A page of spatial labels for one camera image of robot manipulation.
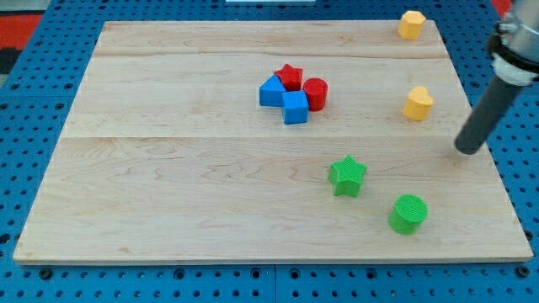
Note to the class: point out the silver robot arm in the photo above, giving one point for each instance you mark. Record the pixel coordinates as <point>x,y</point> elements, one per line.
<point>513,47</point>

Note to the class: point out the green star block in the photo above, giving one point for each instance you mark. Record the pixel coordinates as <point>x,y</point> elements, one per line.
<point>346,176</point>

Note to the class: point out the wooden board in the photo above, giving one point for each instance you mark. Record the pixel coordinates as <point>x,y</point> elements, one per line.
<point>167,158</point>

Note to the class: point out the red star block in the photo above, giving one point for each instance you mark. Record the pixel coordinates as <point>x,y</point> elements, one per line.
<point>290,77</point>

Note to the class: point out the red cylinder block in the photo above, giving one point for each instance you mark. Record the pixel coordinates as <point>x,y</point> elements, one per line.
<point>316,90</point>

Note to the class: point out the blue pentagon block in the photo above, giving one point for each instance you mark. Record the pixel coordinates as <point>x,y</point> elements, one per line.
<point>271,92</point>

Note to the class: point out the yellow heart block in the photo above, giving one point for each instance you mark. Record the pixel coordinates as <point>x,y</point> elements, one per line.
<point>418,104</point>

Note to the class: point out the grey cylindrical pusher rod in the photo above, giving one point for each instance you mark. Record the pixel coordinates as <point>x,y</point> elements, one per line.
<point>487,113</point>

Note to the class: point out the blue cube block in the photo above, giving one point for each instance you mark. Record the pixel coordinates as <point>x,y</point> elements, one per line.
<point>295,107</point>

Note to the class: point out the green cylinder block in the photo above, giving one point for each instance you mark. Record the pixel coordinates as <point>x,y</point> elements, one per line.
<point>407,215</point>

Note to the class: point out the yellow hexagon block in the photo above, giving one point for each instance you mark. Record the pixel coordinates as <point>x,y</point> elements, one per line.
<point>411,25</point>

